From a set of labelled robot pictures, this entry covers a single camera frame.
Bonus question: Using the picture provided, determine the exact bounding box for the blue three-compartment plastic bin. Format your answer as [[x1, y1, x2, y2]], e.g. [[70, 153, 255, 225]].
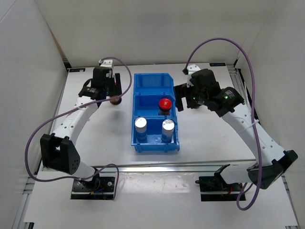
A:
[[131, 73, 180, 153]]

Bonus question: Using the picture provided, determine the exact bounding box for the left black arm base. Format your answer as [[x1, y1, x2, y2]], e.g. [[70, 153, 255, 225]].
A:
[[70, 173, 118, 200]]

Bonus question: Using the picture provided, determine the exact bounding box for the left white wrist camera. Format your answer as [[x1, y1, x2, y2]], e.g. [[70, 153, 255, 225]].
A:
[[99, 59, 113, 69]]

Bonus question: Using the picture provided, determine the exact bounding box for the black corner label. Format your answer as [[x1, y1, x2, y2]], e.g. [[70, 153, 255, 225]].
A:
[[69, 68, 86, 73], [209, 62, 226, 67]]

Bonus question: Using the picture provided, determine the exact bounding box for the left aluminium side rail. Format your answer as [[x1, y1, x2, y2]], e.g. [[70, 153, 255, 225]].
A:
[[11, 71, 70, 229]]

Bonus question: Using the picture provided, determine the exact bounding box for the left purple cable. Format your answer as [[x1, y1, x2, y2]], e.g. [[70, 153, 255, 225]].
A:
[[25, 57, 133, 183]]

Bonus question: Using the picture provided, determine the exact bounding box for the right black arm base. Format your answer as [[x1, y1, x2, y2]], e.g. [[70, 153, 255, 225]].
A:
[[195, 164, 243, 202]]

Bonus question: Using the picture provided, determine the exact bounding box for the aluminium side rail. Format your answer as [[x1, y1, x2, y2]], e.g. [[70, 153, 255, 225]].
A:
[[227, 65, 266, 138], [11, 71, 70, 229]]

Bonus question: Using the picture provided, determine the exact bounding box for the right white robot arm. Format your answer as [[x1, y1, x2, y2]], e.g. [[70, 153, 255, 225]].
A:
[[174, 65, 298, 191]]

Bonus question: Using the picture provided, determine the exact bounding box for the right aluminium side rail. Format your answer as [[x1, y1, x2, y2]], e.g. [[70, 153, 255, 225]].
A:
[[227, 65, 266, 138]]

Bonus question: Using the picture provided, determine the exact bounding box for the silver-top shaker can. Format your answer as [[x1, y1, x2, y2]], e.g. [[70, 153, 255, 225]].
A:
[[134, 117, 147, 141], [161, 119, 175, 143]]

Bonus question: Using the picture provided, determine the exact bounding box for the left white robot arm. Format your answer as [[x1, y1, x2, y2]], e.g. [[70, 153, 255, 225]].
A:
[[40, 66, 122, 191]]

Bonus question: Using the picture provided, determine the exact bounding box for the red-lid sauce jar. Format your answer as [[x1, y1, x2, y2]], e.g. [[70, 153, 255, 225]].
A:
[[158, 98, 172, 116], [109, 95, 122, 105]]

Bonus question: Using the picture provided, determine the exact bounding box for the right black corner label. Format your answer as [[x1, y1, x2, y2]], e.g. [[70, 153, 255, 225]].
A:
[[209, 62, 226, 67]]

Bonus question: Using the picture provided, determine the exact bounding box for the left black corner label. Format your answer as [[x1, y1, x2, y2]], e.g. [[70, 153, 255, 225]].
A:
[[69, 68, 86, 73]]

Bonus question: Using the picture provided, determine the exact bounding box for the aluminium front rail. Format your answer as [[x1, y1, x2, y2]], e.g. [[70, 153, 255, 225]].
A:
[[117, 159, 256, 173]]

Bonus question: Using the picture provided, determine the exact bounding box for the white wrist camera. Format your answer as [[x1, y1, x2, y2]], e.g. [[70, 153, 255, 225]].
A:
[[99, 59, 113, 69], [183, 64, 201, 87]]

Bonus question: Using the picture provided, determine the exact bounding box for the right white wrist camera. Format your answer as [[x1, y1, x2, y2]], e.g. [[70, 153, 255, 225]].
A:
[[183, 64, 201, 87]]

